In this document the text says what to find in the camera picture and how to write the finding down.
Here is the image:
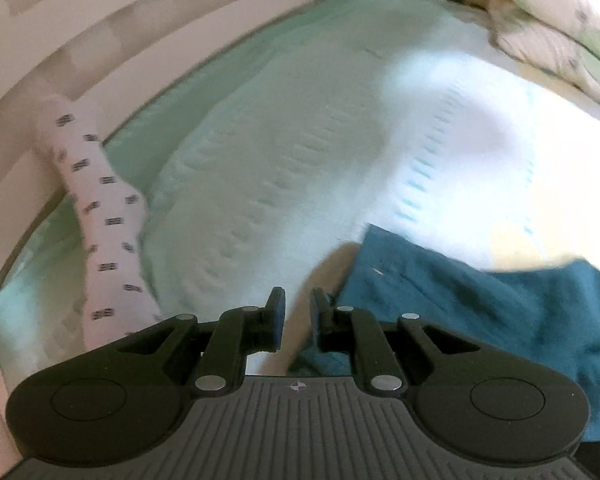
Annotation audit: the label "teal pants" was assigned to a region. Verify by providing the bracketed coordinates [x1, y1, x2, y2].
[289, 224, 600, 443]

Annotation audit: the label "white bolster with dark print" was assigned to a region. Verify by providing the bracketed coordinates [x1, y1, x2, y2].
[34, 95, 164, 352]

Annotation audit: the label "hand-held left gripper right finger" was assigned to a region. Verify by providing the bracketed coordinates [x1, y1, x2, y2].
[310, 287, 487, 394]

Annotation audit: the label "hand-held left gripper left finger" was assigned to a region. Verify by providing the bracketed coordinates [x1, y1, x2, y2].
[103, 287, 287, 395]

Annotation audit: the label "light wooden bed frame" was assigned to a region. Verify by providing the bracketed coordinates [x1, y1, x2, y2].
[0, 0, 461, 480]

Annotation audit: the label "pastel patterned bed blanket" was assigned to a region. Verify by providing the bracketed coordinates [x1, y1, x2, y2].
[0, 0, 600, 391]

